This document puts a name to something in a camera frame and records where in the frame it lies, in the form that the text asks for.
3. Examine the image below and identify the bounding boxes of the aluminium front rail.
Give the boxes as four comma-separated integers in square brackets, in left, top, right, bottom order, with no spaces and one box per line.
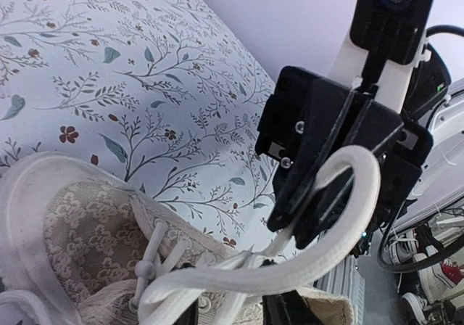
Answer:
[313,255,365,306]

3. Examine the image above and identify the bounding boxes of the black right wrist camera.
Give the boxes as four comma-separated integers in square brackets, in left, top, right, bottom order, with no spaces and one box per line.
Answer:
[328,0,436,115]

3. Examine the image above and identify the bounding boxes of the cream lace platform sneaker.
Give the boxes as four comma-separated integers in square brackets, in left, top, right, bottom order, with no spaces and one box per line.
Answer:
[1,147,380,324]

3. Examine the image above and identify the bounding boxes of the floral patterned table mat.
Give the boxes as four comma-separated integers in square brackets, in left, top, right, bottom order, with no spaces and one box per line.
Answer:
[1,0,276,251]

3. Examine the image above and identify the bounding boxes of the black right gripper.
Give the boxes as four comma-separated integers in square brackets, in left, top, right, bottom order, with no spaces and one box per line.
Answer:
[255,66,433,249]

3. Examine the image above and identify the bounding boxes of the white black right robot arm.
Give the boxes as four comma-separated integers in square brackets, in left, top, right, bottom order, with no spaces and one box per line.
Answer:
[255,37,463,254]

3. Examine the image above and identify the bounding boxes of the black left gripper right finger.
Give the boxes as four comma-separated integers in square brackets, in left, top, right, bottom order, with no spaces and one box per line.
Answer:
[262,290,323,325]

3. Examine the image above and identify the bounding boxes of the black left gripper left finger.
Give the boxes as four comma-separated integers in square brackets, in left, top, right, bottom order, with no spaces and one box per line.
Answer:
[177,300,199,325]

